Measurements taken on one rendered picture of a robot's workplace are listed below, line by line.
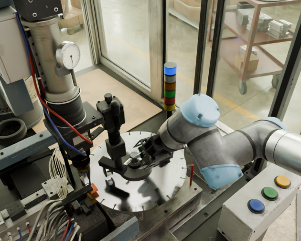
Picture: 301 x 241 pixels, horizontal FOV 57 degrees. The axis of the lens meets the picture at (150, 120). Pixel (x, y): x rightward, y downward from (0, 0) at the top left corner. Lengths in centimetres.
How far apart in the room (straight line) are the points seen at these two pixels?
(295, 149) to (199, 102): 20
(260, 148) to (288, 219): 146
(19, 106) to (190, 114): 41
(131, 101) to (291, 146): 106
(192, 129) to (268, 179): 48
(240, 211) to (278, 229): 111
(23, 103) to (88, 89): 94
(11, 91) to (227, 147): 50
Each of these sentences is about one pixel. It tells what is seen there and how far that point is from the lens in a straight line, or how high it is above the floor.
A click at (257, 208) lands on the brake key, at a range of 92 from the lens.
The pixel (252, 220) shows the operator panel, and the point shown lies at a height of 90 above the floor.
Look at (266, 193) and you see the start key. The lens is 96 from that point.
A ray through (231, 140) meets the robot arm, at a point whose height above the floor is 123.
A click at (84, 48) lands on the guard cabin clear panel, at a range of 189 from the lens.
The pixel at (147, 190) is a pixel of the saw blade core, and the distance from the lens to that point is 85.
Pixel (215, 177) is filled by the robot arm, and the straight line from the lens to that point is 58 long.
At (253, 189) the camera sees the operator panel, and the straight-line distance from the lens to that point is 97.
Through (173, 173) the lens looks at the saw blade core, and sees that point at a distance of 89.
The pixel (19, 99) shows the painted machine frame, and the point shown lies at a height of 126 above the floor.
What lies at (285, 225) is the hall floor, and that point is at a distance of 204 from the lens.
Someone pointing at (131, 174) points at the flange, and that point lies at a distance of 88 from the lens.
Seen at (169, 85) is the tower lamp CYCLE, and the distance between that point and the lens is 102.
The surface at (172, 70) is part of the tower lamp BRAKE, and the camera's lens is 99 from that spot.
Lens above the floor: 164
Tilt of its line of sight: 40 degrees down
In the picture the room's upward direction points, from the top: 2 degrees counter-clockwise
